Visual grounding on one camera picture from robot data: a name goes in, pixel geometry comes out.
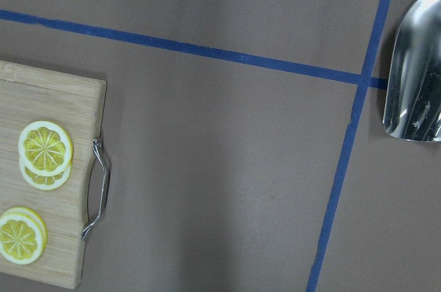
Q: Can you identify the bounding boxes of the metal scoop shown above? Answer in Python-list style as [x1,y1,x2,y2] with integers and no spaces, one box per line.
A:
[382,0,440,142]

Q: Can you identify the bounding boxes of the single lemon slice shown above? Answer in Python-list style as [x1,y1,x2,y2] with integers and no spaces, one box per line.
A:
[1,207,48,265]

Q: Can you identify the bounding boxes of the bamboo cutting board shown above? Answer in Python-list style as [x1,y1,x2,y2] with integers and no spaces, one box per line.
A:
[1,61,106,289]

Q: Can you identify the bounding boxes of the lower stacked lemon slice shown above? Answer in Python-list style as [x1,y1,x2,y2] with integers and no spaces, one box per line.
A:
[19,160,72,191]

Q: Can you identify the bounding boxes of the upper lemon slice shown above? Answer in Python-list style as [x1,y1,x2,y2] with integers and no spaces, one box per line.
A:
[18,121,73,176]

